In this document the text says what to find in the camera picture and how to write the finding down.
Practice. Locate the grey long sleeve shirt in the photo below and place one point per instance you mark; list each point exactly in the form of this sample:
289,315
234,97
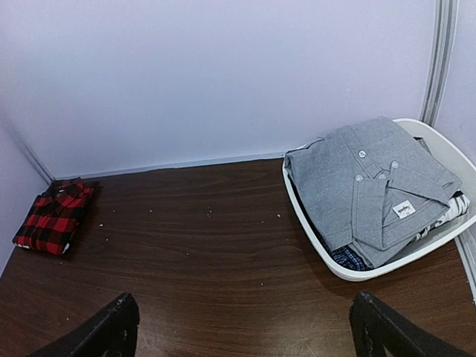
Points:
370,187

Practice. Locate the right aluminium corner post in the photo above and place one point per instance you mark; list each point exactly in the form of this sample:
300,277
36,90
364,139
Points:
445,26

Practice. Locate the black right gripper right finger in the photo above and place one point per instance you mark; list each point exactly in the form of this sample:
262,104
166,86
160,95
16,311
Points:
379,330

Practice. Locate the white laundry basket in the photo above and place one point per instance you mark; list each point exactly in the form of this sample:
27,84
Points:
447,154

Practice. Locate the blue plaid shirt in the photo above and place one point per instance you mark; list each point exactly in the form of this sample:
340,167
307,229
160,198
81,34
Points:
347,258

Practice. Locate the red black plaid shirt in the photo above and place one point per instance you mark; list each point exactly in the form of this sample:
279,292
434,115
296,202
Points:
55,216

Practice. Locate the black white checked shirt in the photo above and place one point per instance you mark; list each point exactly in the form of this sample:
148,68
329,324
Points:
458,206

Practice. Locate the aluminium corner post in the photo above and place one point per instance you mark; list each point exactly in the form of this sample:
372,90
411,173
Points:
445,26
26,150

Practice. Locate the left aluminium corner post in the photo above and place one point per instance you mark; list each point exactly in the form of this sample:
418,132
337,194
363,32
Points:
26,150

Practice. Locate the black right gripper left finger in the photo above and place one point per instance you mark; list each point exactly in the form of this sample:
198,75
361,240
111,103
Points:
112,331

